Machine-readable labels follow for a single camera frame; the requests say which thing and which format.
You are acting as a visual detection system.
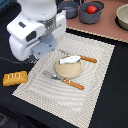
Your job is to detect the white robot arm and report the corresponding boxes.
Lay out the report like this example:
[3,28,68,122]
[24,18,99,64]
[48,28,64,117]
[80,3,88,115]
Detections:
[7,0,66,61]

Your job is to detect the beige woven placemat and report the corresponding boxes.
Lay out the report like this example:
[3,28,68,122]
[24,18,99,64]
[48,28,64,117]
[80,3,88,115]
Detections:
[13,33,114,128]

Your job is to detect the beige bowl on stove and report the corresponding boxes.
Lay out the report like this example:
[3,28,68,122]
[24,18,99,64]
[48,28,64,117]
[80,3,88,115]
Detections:
[116,4,128,31]

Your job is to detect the brown toy stove top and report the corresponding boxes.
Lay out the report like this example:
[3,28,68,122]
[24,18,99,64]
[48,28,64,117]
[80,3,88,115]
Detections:
[67,0,128,42]

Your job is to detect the grey saucepan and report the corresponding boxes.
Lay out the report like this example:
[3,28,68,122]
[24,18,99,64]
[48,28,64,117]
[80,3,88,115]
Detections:
[58,0,79,19]

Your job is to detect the white blue fish toy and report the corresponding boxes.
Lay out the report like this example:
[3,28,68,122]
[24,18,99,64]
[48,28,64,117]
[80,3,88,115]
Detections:
[59,56,81,64]

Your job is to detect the fork with orange handle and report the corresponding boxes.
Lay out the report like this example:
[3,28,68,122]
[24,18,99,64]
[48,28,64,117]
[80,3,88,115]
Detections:
[43,71,84,90]

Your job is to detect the round wooden plate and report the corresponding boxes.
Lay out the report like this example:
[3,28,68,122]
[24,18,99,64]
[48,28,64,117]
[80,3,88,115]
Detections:
[55,60,83,79]

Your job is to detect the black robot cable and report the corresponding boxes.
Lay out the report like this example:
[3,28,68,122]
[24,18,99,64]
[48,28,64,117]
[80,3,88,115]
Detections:
[0,55,34,66]

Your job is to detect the red tomato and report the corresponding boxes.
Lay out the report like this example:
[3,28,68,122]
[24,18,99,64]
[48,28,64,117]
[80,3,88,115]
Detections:
[87,6,98,14]

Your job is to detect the yellow bread loaf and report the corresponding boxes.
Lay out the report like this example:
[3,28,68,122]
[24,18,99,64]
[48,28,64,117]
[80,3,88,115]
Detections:
[3,71,28,86]

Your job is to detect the knife with orange handle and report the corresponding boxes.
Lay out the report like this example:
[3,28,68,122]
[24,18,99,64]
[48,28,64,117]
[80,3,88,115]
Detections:
[58,48,98,64]

